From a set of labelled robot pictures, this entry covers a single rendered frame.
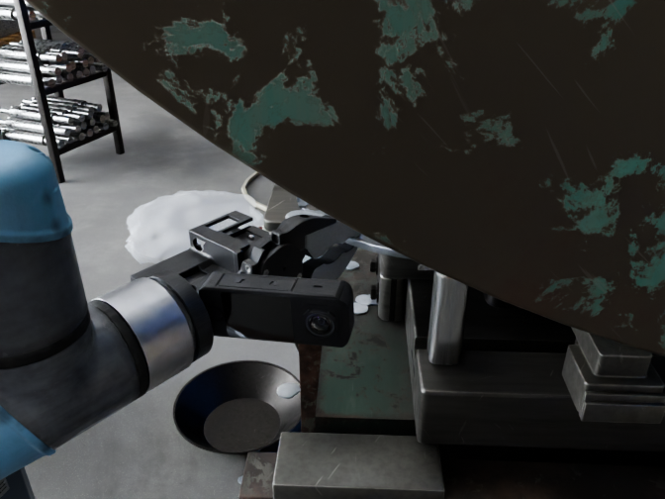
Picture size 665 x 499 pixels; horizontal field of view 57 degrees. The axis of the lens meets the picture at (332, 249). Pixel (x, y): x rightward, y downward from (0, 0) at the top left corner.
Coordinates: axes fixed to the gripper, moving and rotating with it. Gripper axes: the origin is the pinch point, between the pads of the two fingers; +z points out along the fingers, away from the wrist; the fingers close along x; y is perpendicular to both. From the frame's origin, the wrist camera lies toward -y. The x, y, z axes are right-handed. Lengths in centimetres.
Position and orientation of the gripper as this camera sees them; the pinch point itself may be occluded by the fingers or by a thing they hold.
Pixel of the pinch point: (358, 235)
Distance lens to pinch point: 58.0
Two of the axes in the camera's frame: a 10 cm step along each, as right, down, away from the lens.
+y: -7.6, -3.1, 5.7
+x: 0.0, 8.8, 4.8
